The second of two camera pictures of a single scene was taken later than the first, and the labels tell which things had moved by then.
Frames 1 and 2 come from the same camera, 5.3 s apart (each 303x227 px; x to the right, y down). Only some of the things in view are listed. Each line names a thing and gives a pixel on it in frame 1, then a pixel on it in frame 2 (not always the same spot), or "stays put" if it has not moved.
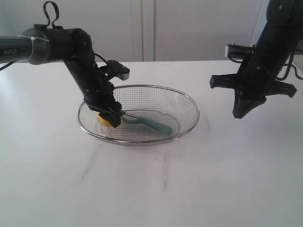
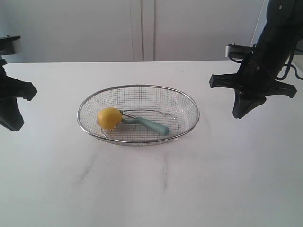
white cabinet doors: (147, 30) stays put
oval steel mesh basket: (173, 107) stays put
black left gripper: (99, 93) -> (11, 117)
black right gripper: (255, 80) stays put
